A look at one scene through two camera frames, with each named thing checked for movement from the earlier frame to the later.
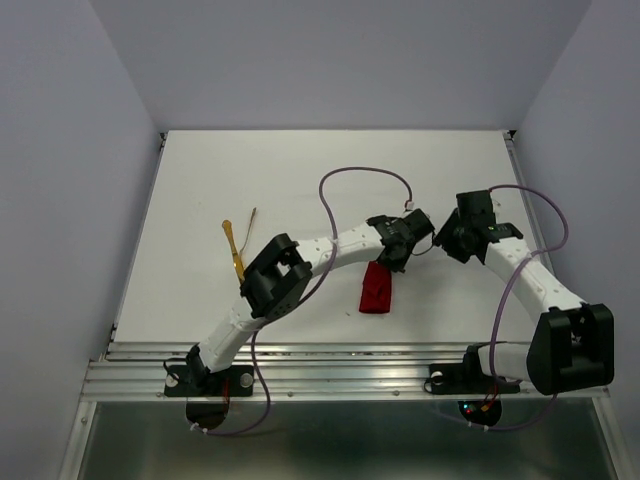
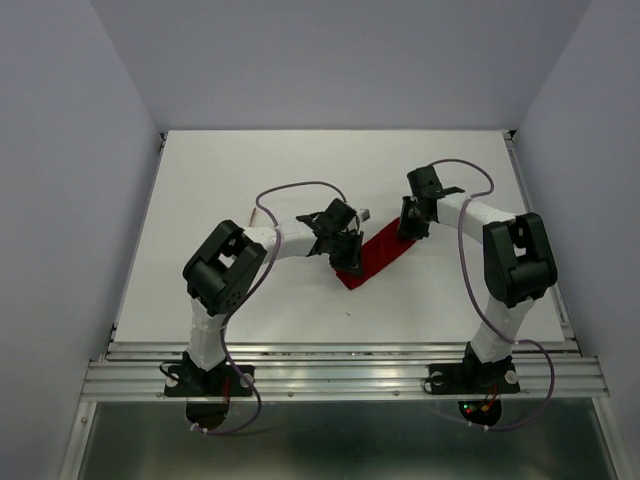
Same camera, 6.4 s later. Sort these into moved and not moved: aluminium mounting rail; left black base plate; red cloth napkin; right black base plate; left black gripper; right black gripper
Moved: right black gripper; red cloth napkin; left black gripper
Not moved: right black base plate; left black base plate; aluminium mounting rail
